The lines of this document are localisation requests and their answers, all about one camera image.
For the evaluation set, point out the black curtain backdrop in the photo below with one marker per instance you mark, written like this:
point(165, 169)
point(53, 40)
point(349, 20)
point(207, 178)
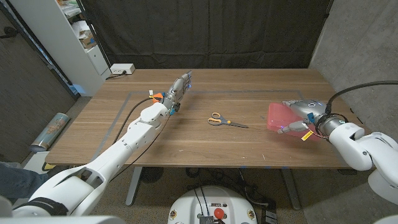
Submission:
point(205, 31)

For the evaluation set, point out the orange and grey scissors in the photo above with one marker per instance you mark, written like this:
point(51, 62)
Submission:
point(228, 122)

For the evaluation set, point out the black power brick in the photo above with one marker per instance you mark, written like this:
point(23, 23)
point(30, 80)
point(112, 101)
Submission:
point(270, 214)

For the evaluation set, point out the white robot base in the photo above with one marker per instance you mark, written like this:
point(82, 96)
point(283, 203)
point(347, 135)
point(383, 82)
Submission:
point(189, 205)

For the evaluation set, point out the dark shoe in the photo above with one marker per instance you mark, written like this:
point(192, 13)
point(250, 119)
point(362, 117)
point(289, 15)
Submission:
point(56, 171)

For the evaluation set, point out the cardboard box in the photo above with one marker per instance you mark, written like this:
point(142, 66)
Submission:
point(88, 41)

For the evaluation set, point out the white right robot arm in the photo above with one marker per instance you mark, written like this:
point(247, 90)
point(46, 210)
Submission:
point(357, 146)

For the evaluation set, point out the white power strip box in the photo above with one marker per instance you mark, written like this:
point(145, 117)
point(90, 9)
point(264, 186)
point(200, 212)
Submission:
point(122, 68)

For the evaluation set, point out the small orange object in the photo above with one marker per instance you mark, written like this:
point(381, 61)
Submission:
point(157, 97)

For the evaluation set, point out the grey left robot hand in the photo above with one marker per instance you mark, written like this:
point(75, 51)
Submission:
point(178, 90)

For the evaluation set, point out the black round floor device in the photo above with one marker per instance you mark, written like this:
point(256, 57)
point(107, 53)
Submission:
point(151, 174)

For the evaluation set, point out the red emergency stop button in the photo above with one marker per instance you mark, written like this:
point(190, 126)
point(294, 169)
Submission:
point(219, 213)

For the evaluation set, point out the pink plastic pencil case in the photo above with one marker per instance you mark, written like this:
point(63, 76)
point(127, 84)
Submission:
point(278, 115)

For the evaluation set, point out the grey table leg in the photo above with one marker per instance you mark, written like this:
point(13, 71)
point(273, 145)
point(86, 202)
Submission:
point(133, 186)
point(290, 189)

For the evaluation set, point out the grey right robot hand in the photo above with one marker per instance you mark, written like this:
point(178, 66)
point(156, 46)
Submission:
point(311, 110)

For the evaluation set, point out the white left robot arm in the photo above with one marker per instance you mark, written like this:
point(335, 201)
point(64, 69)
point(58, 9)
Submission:
point(118, 155)

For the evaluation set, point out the person leg in jeans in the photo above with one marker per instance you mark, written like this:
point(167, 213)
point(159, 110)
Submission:
point(18, 183)

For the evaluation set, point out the white shelf cabinet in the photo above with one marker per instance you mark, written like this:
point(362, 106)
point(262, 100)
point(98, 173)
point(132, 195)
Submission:
point(62, 43)

